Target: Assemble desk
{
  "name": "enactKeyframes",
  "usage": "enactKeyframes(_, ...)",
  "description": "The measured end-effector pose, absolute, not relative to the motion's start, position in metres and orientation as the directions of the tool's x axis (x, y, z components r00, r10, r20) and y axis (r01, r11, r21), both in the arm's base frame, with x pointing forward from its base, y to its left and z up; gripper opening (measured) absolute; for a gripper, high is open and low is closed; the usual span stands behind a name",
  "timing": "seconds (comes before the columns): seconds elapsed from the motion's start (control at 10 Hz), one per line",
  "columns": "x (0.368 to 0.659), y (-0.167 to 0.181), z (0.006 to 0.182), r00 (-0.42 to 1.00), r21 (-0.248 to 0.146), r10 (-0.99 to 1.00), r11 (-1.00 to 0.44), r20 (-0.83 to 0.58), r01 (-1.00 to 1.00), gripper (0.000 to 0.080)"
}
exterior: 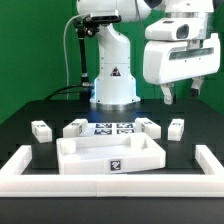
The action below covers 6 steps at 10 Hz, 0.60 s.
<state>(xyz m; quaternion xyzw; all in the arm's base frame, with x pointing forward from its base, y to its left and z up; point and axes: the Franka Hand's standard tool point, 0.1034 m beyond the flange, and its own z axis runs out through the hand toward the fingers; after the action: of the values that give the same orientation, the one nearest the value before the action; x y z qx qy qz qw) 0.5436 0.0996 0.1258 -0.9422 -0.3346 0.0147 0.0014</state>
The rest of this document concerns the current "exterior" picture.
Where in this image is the black camera on stand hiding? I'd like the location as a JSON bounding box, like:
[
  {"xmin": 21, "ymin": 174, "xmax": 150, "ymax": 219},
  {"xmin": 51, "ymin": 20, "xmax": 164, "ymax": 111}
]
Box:
[{"xmin": 74, "ymin": 15, "xmax": 121, "ymax": 38}]

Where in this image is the white grey cable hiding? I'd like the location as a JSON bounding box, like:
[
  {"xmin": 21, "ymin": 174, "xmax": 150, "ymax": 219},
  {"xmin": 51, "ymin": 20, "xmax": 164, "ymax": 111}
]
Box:
[{"xmin": 63, "ymin": 13, "xmax": 92, "ymax": 100}]

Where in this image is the white desk top tray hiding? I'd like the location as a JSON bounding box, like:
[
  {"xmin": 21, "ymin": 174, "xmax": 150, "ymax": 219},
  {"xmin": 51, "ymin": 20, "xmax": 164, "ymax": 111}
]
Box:
[{"xmin": 56, "ymin": 133, "xmax": 166, "ymax": 175}]

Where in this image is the white U-shaped frame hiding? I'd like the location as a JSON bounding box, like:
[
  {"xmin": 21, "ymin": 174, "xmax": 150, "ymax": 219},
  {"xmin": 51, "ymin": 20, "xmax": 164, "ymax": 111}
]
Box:
[{"xmin": 0, "ymin": 145, "xmax": 224, "ymax": 197}]

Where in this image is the black camera stand pole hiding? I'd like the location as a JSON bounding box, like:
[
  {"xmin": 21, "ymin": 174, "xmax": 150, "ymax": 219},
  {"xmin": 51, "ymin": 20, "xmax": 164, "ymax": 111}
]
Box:
[{"xmin": 78, "ymin": 28, "xmax": 91, "ymax": 101}]

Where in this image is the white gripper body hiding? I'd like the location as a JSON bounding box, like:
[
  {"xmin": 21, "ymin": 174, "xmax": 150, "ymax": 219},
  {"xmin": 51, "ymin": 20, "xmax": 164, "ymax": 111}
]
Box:
[{"xmin": 143, "ymin": 33, "xmax": 220, "ymax": 85}]

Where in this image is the marker tag sheet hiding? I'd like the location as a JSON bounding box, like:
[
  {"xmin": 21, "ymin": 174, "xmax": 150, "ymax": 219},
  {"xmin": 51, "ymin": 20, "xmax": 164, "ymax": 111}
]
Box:
[{"xmin": 82, "ymin": 123, "xmax": 136, "ymax": 136}]

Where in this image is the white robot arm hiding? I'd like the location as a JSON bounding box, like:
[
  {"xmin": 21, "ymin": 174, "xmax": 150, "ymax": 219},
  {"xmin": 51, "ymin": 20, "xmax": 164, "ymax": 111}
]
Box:
[{"xmin": 77, "ymin": 0, "xmax": 224, "ymax": 110}]

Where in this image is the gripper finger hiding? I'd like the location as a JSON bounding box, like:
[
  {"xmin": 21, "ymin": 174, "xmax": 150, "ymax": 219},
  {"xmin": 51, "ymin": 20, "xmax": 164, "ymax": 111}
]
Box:
[
  {"xmin": 161, "ymin": 83, "xmax": 174, "ymax": 105},
  {"xmin": 190, "ymin": 77, "xmax": 204, "ymax": 98}
]

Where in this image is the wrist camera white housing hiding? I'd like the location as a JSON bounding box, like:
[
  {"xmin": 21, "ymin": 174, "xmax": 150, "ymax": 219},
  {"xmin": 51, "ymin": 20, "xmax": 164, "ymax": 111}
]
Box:
[{"xmin": 145, "ymin": 18, "xmax": 200, "ymax": 41}]

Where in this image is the black cable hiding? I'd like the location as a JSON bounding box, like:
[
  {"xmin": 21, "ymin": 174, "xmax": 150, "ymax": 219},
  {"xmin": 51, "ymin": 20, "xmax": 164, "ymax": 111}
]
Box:
[{"xmin": 44, "ymin": 84, "xmax": 84, "ymax": 101}]

